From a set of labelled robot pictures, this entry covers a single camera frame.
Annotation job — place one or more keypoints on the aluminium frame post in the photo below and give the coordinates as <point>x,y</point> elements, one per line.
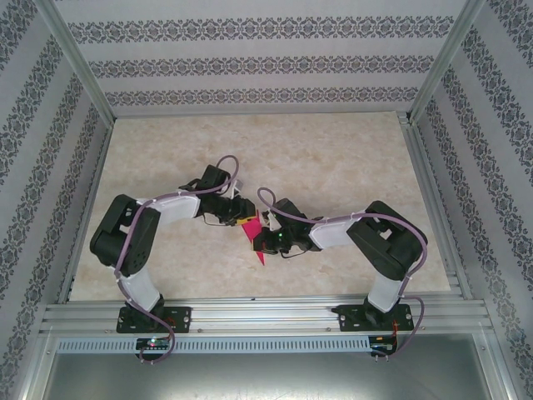
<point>447,58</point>
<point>79,58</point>

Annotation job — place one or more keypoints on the aluminium side rail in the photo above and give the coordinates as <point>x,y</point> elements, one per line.
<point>436,208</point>
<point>99,166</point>

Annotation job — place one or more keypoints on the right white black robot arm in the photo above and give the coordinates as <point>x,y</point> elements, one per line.
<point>333,233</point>

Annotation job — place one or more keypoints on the small circuit board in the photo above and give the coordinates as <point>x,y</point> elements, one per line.
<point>381,346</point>
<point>152,343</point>

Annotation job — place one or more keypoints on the grey metal sheet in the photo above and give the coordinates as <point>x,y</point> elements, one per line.
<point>266,379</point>

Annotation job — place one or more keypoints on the aluminium frame bar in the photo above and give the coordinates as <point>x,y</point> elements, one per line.
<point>504,366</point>
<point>29,366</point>

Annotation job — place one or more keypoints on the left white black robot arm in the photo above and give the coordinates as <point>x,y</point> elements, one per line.
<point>177,210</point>

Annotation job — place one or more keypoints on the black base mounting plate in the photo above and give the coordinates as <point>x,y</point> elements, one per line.
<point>181,318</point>
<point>350,318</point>

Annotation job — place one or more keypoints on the long aluminium base rail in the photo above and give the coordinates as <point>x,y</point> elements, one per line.
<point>258,312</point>

